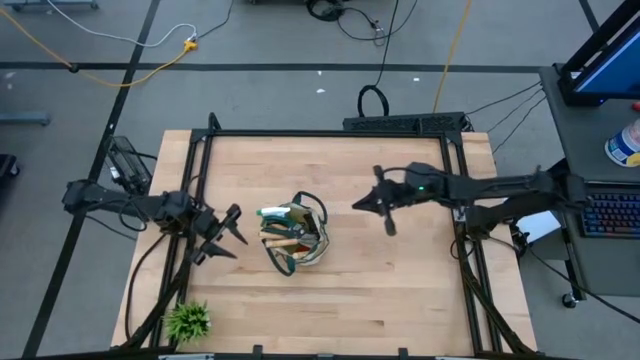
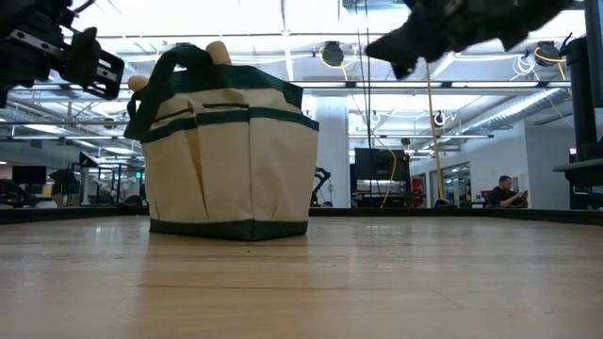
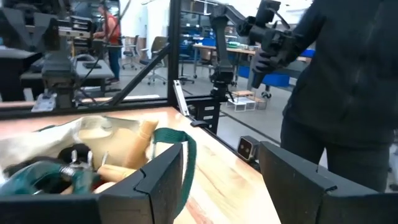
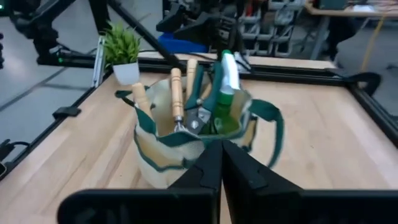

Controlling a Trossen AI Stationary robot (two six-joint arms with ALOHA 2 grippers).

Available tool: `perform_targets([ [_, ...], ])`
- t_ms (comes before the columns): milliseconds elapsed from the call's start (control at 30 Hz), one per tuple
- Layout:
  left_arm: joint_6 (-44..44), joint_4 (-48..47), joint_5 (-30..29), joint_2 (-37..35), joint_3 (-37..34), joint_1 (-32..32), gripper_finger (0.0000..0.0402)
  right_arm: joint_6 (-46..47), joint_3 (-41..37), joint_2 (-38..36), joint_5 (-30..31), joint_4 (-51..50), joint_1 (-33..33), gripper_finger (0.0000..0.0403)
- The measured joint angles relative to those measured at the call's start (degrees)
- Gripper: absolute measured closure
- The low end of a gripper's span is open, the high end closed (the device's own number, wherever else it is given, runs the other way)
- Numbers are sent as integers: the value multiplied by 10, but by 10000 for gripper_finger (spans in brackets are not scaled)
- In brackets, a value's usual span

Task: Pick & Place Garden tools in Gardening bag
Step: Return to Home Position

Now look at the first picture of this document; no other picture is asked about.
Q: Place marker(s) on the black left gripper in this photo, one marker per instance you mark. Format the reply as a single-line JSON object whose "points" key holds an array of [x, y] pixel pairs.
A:
{"points": [[205, 227]]}

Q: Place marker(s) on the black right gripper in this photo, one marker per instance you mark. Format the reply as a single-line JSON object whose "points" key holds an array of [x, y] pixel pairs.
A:
{"points": [[415, 187]]}

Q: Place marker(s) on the green spray bottle white trigger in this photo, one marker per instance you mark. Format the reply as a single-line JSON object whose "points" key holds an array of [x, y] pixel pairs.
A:
{"points": [[272, 212]]}

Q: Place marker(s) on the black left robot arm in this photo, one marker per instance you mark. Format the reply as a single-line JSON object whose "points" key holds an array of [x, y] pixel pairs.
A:
{"points": [[125, 205]]}

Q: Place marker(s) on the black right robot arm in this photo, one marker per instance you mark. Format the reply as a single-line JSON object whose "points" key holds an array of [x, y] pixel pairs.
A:
{"points": [[500, 190]]}

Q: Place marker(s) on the cream green gardening bag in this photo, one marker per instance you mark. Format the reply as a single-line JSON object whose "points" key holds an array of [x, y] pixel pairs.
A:
{"points": [[315, 250]]}

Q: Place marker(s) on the black perforated box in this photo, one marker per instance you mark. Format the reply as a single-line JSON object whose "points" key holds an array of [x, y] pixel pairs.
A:
{"points": [[400, 123]]}

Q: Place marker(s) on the green plant white pot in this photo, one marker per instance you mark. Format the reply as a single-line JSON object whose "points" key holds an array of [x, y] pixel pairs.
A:
{"points": [[187, 322]]}

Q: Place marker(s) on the black table clamp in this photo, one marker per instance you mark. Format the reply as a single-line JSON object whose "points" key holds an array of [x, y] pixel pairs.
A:
{"points": [[402, 353], [257, 351]]}

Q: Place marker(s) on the black mesh box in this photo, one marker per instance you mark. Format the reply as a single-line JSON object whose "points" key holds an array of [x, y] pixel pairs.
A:
{"points": [[125, 160]]}

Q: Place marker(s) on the silver aluminium bar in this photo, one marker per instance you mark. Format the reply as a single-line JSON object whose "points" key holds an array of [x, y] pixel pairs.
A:
{"points": [[186, 357]]}

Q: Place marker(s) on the white paper sheet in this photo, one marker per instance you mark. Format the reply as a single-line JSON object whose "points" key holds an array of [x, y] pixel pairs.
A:
{"points": [[540, 226]]}

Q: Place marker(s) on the grey side desk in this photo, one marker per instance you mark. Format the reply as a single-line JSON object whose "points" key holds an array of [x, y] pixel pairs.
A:
{"points": [[575, 145]]}

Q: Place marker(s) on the backlit black keyboard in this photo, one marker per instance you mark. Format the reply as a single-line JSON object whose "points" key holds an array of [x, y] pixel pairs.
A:
{"points": [[612, 215]]}

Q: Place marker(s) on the white blue tub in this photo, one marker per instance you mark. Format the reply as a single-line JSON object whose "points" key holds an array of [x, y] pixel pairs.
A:
{"points": [[624, 147]]}

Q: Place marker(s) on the computer monitor black stand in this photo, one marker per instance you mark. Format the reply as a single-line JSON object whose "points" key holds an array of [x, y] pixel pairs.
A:
{"points": [[607, 65]]}

